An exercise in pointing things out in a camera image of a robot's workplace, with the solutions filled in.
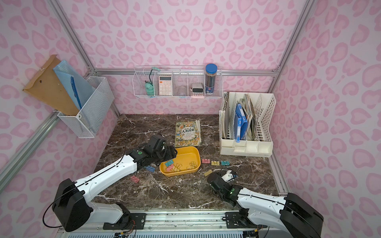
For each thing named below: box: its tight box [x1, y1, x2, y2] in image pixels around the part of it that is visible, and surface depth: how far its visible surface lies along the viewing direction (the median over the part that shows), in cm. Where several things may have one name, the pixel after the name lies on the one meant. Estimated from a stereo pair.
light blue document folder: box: [53, 59, 96, 111], surface depth 73 cm
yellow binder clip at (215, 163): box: [210, 160, 220, 166], surface depth 94 cm
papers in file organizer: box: [219, 91, 256, 141], surface depth 94 cm
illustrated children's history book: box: [174, 119, 202, 148], surface depth 109 cm
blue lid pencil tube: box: [205, 63, 218, 95], surface depth 87 cm
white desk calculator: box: [158, 75, 173, 96], surface depth 97 cm
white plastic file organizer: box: [218, 91, 277, 158], surface depth 97 cm
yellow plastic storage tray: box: [159, 146, 201, 178], surface depth 94 cm
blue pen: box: [70, 75, 83, 110], surface depth 68 cm
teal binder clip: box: [220, 160, 230, 166], surface depth 94 cm
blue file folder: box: [234, 103, 248, 143], surface depth 90 cm
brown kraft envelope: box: [22, 54, 80, 117], surface depth 69 cm
